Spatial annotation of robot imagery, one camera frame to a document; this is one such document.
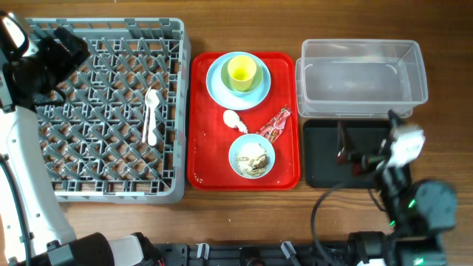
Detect light blue food bowl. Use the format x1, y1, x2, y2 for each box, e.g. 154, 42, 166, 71
228, 134, 276, 180

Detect red candy wrapper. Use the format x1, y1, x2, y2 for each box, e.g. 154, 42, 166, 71
256, 106, 292, 143

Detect red plastic tray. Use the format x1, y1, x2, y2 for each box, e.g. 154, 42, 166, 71
187, 52, 301, 191

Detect yellow plastic cup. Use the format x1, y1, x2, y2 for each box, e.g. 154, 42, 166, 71
227, 55, 257, 92

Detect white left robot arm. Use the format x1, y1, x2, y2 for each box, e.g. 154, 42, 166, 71
1, 12, 166, 265

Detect pink plastic fork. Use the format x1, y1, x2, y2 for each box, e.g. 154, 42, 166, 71
141, 87, 151, 143

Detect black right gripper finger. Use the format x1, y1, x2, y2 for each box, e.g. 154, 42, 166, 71
349, 154, 384, 176
336, 121, 350, 165

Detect white napkin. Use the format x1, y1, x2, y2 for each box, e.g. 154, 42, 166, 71
222, 109, 248, 134

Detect light blue plate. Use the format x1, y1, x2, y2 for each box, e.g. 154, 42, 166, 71
205, 52, 271, 111

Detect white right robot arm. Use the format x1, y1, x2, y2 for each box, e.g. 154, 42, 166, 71
337, 110, 457, 265

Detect black plastic tray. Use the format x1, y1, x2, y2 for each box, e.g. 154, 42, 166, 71
303, 120, 390, 189

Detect rice and meat leftovers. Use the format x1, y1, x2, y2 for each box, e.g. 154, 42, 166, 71
235, 143, 269, 178

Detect grey dishwasher rack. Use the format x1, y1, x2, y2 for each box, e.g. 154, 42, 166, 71
27, 18, 191, 204

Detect white plastic spoon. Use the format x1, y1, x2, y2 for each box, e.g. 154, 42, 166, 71
146, 89, 160, 146

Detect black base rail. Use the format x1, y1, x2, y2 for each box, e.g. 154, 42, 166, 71
154, 240, 413, 266

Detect clear plastic bin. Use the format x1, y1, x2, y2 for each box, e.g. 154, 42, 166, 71
295, 39, 429, 119

